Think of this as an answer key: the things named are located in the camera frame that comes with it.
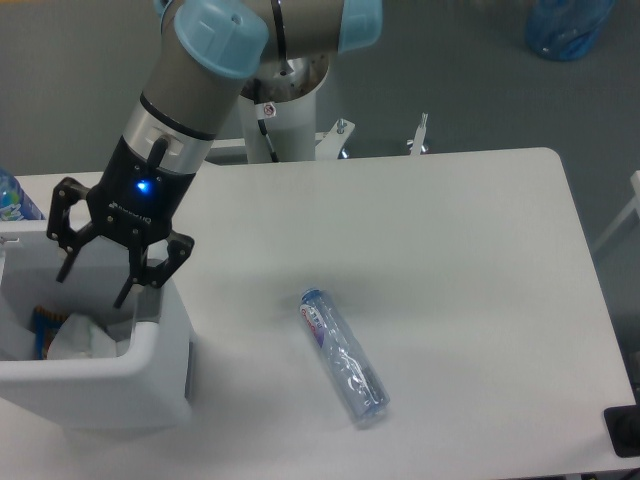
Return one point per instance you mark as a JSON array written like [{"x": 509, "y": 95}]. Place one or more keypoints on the white tissue wrapper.
[{"x": 82, "y": 337}]

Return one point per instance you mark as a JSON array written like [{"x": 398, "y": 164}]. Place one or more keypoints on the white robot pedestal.
[{"x": 277, "y": 111}]

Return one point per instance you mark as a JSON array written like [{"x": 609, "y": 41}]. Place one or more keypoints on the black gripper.
[{"x": 133, "y": 204}]

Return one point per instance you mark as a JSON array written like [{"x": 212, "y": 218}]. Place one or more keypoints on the clear plastic water bottle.
[{"x": 353, "y": 375}]

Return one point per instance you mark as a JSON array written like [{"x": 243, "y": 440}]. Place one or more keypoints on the black device at table corner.
[{"x": 623, "y": 426}]

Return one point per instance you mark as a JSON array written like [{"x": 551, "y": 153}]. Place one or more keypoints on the white trash can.
[{"x": 148, "y": 385}]

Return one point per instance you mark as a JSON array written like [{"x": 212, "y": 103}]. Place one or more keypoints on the white frame at right edge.
[{"x": 623, "y": 223}]

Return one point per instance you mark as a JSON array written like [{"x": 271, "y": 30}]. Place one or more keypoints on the blue labelled bottle at edge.
[{"x": 16, "y": 205}]

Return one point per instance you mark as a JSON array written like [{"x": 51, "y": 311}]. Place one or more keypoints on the orange blue snack wrapper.
[{"x": 46, "y": 325}]

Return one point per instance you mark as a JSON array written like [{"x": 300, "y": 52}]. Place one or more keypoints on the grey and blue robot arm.
[{"x": 210, "y": 52}]

